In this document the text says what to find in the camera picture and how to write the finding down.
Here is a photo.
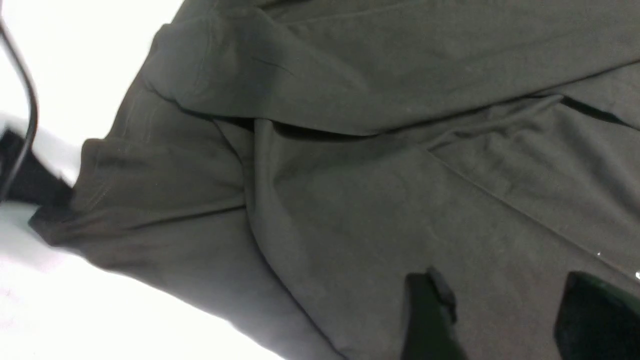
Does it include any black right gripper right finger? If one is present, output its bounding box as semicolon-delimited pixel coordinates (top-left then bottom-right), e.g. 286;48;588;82
553;271;640;360

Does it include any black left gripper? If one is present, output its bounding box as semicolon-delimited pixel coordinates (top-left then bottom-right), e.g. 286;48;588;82
0;130;73;207

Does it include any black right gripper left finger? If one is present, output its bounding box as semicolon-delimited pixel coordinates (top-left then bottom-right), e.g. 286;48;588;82
401;268;468;360

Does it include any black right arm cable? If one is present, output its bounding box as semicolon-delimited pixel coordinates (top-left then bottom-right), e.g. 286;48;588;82
0;20;40;201

